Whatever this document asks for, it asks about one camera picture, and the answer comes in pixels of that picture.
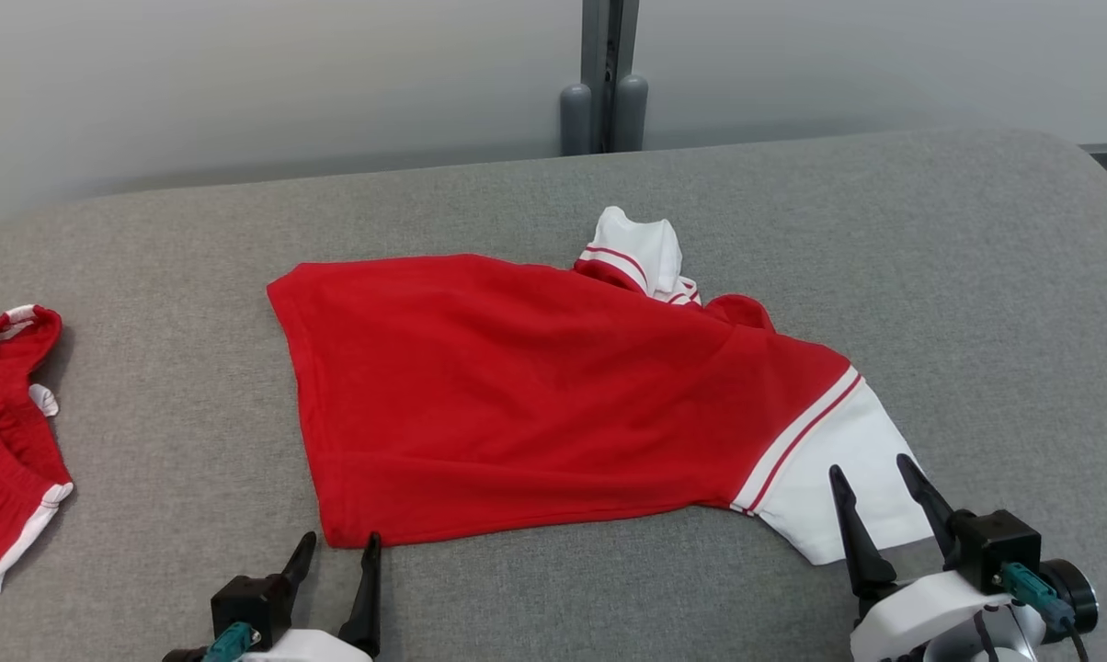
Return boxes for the right camera teal plug cable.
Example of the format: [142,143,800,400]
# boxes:
[997,563,1092,662]

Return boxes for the red white basketball shorts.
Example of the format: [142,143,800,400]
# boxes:
[0,303,74,606]

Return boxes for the red white basketball jersey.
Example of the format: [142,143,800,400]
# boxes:
[267,206,936,566]

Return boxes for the grey metal partition post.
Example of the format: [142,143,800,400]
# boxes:
[579,0,642,155]

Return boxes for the camera teal plug cable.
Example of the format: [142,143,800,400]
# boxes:
[200,621,262,662]
[997,563,1092,662]

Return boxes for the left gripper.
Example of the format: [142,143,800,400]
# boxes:
[241,531,383,662]

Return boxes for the left camera teal plug cable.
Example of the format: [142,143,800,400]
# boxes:
[200,621,262,662]

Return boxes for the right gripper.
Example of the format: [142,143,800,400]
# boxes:
[828,452,1016,662]

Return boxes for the grey cylindrical post foot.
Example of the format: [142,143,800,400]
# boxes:
[559,83,595,157]
[611,74,649,153]

